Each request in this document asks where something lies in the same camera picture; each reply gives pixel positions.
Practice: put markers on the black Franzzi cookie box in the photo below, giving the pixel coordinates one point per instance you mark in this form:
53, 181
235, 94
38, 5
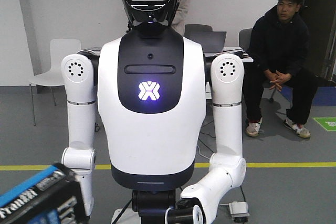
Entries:
50, 196

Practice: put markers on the white robot arm image right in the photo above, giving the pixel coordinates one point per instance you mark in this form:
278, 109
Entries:
227, 167

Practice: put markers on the seated man in black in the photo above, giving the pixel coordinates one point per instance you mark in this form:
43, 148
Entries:
279, 47

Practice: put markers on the white plastic chair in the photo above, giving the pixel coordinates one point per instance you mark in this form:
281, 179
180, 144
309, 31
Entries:
59, 48

